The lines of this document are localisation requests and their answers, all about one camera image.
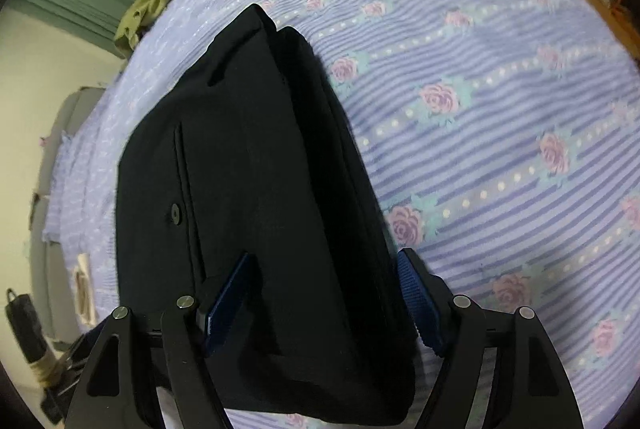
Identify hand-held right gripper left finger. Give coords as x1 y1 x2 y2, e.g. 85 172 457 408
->
65 251 258 429

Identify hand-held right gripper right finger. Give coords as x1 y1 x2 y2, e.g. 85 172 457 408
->
397 248 586 429

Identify black pants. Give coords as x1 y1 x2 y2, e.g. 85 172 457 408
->
115 3 420 427

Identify black bag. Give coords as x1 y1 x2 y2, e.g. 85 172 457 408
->
4 288 48 362

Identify purple floral blanket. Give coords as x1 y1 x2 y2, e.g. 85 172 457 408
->
42 0 640 429

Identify olive green cloth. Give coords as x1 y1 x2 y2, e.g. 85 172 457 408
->
114 0 193 55

